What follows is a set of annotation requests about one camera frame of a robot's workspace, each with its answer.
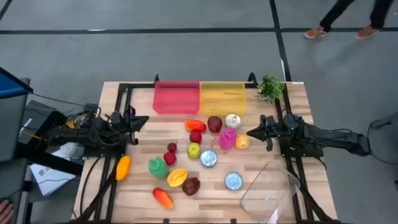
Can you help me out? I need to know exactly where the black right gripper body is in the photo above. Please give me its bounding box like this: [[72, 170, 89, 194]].
[[261, 114, 285, 152]]

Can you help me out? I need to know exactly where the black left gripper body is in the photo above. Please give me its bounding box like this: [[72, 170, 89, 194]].
[[121, 105, 139, 146]]

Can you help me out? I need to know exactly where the yellow lemon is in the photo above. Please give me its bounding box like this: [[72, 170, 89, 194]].
[[234, 134, 250, 150]]

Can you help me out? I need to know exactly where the pink squeeze bottle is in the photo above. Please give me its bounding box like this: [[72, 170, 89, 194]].
[[211, 126, 238, 151]]

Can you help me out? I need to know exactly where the orange-yellow mango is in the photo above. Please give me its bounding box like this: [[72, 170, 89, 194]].
[[115, 155, 132, 182]]

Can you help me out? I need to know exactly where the green squeeze bottle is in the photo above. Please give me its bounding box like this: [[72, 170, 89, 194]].
[[147, 157, 170, 180]]

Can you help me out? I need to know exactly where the dark red round fruit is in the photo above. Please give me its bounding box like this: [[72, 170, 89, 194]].
[[207, 115, 223, 134]]

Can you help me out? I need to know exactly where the red-orange mango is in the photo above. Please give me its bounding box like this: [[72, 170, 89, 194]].
[[152, 187, 175, 209], [183, 119, 207, 133]]

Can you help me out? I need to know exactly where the blue-label tuna can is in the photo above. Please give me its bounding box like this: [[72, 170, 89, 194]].
[[199, 149, 218, 168]]

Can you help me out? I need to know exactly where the red apple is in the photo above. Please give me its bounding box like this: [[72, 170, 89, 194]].
[[189, 130, 203, 144]]

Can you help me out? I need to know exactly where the green apple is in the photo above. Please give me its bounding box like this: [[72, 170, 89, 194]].
[[187, 142, 201, 159]]

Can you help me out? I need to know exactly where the yellow starfruit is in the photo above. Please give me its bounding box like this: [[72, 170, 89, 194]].
[[166, 168, 188, 188]]

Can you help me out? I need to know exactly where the dark brown fruit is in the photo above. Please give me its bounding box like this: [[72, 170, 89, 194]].
[[181, 177, 201, 197]]

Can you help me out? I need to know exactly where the small pull-tab tin can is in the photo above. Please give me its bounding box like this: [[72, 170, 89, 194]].
[[224, 113, 242, 129]]

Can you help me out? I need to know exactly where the red translucent tray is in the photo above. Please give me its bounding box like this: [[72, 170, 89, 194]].
[[152, 80, 201, 115]]

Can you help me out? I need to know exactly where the small green potted plant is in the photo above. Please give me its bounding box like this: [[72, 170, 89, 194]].
[[254, 73, 285, 103]]

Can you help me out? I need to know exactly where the yellow translucent tray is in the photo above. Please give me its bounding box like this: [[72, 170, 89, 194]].
[[199, 82, 248, 116]]

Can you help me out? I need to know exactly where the clear plastic container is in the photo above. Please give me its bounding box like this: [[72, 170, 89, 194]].
[[239, 161, 302, 224]]

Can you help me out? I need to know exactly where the white cylindrical object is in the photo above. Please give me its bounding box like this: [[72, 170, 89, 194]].
[[51, 142, 85, 161]]

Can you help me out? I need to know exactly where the black metal stand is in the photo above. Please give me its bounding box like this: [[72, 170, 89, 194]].
[[14, 110, 86, 177]]

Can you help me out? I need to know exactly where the white paper sheet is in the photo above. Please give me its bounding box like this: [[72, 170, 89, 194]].
[[30, 163, 77, 197]]

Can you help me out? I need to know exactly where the black case with white lettering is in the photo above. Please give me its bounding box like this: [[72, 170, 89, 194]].
[[18, 99, 57, 144]]

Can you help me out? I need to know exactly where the dark flat monitor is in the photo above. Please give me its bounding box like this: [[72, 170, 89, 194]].
[[0, 67, 34, 162]]

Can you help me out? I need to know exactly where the person's hand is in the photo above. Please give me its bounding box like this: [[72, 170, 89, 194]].
[[0, 200, 15, 224]]

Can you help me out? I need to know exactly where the person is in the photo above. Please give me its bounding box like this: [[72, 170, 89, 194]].
[[303, 0, 395, 40]]

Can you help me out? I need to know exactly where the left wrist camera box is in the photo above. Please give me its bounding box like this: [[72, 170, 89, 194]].
[[109, 110, 124, 127]]

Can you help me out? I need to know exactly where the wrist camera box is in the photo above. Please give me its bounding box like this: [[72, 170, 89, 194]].
[[109, 110, 124, 127], [282, 113, 300, 131]]

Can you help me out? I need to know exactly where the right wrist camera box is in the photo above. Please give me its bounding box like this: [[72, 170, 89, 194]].
[[282, 113, 300, 131]]

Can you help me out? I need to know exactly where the black metal table frame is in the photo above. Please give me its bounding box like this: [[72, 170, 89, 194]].
[[73, 73, 341, 224]]

